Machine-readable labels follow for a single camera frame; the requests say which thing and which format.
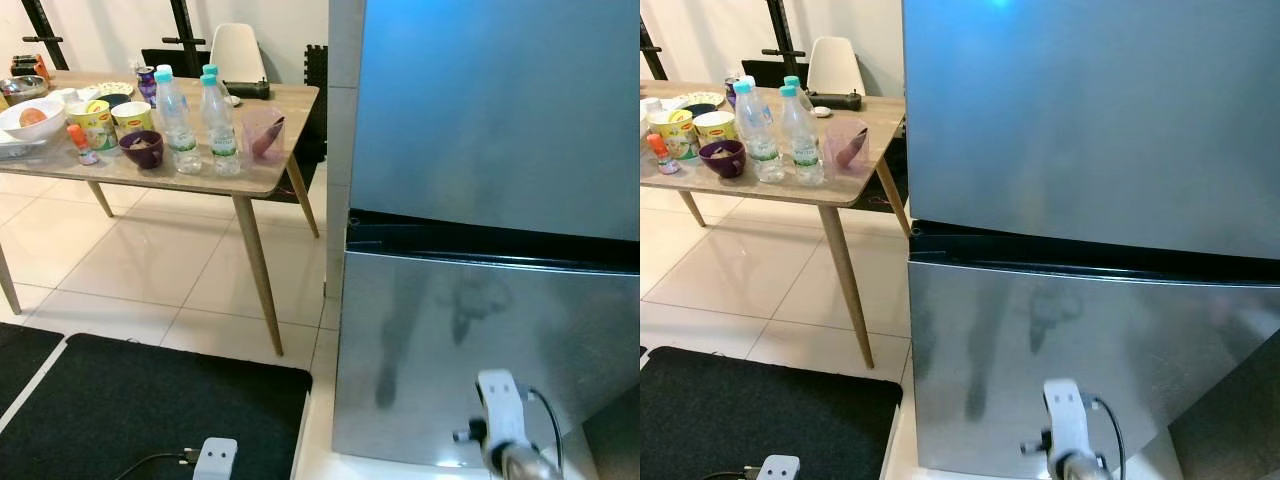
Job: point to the short silver fridge door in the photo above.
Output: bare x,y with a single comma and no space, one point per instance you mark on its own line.
1000,360
440,350

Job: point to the silver grey fridge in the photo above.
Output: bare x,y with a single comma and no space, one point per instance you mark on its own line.
1240,420
615,445

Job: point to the tall silver fridge door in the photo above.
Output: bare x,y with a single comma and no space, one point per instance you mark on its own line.
500,110
1080,110

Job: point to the black floor mat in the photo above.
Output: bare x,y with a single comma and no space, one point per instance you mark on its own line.
18,365
150,410
770,420

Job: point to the black foam puzzle mats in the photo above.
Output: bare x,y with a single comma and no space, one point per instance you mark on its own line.
893,165
316,100

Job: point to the small bottle orange cap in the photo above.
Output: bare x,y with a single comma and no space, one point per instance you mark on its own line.
82,148
660,157

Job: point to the pink translucent plastic cup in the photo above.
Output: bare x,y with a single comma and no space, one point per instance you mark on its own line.
838,162
255,150

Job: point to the yellow noodle cup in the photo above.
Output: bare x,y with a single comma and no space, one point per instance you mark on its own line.
715,128
95,128
672,137
133,120

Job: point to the maroon bowl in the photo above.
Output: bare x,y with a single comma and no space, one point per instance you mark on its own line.
722,163
142,155

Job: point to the light wooden table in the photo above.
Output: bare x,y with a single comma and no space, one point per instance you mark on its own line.
760,185
150,172

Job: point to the black bowl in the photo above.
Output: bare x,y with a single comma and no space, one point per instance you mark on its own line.
112,100
697,109

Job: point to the black gamepad controller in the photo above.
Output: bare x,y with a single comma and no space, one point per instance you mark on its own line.
245,90
835,100

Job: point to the patterned round plate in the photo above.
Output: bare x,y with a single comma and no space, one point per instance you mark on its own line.
700,98
112,87

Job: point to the purple drink can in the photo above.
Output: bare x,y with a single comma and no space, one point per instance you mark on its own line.
147,85
732,92

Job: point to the white plastic chair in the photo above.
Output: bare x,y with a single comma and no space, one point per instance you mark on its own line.
835,62
237,50

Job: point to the black box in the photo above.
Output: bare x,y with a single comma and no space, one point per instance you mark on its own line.
150,62
750,72

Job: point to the orange round fruit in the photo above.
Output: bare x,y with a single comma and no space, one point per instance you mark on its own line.
32,116

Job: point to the white bowl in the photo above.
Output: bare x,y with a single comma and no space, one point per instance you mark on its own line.
15,128

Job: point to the steel bowl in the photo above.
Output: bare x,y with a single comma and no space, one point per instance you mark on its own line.
22,88

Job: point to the orange black device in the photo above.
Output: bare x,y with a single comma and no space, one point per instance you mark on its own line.
28,66

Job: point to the grey robot body bracket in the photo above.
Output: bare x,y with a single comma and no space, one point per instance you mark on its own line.
778,468
215,458

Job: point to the black rack post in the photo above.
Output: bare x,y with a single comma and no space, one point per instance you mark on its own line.
650,50
182,30
782,40
45,35

